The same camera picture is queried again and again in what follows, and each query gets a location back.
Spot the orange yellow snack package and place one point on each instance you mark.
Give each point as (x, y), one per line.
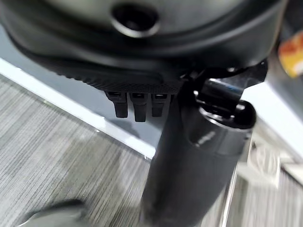
(292, 56)

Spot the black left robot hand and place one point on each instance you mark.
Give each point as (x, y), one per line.
(151, 47)

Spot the dark robot foot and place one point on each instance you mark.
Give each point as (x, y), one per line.
(54, 214)

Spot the white shelf frame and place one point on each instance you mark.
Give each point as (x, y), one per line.
(270, 163)

